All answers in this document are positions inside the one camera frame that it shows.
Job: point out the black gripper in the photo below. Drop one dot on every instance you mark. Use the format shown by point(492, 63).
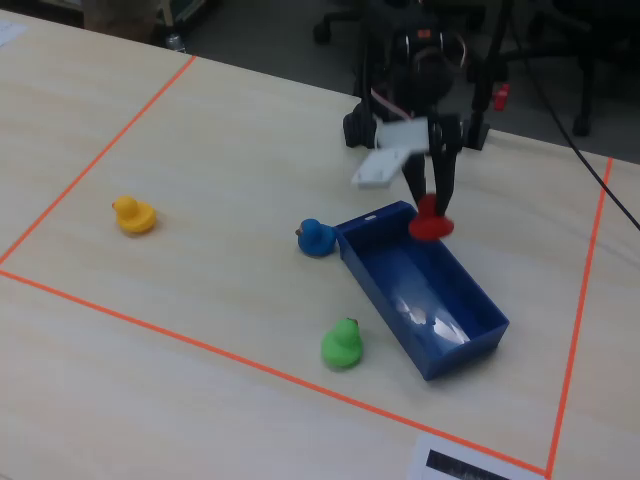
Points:
point(443, 142)

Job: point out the red rubber duck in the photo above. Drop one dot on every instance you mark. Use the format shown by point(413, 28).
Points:
point(431, 227)

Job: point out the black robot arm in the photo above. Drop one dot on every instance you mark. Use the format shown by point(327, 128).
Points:
point(370, 60)

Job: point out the blue plastic box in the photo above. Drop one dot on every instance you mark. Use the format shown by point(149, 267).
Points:
point(425, 292)

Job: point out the blue rubber duck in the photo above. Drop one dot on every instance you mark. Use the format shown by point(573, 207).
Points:
point(315, 240)

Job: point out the green rubber duck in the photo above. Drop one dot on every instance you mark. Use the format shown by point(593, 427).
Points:
point(342, 347)

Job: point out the yellow rubber duck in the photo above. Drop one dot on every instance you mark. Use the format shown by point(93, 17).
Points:
point(134, 217)

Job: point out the red clamp knob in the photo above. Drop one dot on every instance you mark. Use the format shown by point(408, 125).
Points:
point(501, 97)

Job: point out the orange tape strip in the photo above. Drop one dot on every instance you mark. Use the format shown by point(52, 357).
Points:
point(580, 315)
point(260, 367)
point(100, 156)

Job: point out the small metal can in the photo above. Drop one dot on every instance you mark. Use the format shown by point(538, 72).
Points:
point(175, 42)

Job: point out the white paper with black print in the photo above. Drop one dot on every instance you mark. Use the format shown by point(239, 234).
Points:
point(450, 462)

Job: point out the storage shelf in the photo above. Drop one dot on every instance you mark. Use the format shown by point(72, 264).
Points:
point(190, 7)

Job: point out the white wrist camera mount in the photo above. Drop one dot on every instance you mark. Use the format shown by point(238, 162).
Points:
point(395, 150)

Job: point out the black camera stand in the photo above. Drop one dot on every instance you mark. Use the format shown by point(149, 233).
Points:
point(481, 100)

